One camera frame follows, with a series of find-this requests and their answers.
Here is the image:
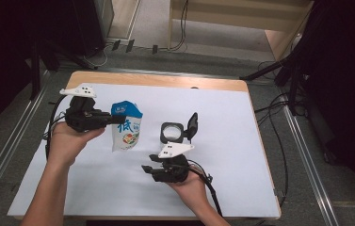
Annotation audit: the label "white paper sheet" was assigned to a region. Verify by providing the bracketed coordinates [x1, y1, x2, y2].
[7, 83, 282, 219]

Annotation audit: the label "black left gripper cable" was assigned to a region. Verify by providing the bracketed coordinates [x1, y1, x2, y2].
[44, 94, 70, 160]

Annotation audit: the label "black metal stand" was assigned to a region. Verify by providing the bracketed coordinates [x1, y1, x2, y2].
[28, 37, 99, 102]
[239, 51, 312, 117]

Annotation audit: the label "blue and white milk carton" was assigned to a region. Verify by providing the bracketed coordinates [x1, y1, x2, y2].
[110, 100, 144, 153]

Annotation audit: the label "person's right hand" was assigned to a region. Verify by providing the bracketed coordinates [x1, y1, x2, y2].
[167, 173, 211, 212]

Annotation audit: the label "clear container with black lid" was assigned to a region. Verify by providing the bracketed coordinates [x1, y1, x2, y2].
[159, 111, 200, 146]

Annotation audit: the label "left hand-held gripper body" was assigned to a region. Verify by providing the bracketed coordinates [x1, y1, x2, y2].
[59, 84, 113, 133]

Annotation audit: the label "wooden table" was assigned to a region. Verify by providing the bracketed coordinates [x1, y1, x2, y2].
[7, 70, 282, 220]

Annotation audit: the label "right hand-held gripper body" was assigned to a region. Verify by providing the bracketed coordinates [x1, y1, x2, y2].
[151, 141, 196, 184]

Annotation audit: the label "dark cabinet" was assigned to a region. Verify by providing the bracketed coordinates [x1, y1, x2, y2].
[71, 0, 115, 58]

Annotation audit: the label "thin grey wire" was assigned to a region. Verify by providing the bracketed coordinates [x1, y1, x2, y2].
[41, 110, 67, 141]

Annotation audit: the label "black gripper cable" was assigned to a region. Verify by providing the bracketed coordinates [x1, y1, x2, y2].
[44, 94, 70, 160]
[186, 159, 224, 218]

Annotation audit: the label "metal table bracket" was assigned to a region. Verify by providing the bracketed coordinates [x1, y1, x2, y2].
[273, 187, 287, 205]

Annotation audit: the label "black floor cables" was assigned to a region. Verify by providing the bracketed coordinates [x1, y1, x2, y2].
[253, 60, 290, 209]

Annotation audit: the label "metal floor rail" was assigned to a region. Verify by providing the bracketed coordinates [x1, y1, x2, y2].
[282, 103, 340, 226]
[0, 71, 51, 218]

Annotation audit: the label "light wooden furniture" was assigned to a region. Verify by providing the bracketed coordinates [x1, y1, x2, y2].
[168, 0, 315, 61]

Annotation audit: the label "white floor cable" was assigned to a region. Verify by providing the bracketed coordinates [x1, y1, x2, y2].
[82, 42, 114, 69]

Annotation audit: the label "person's left hand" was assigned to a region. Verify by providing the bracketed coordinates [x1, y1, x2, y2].
[46, 121, 106, 168]

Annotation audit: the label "black hanging cable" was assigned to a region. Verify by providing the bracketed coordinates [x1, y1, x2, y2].
[167, 0, 189, 52]

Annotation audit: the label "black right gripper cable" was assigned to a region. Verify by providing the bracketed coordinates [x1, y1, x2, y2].
[186, 159, 224, 218]

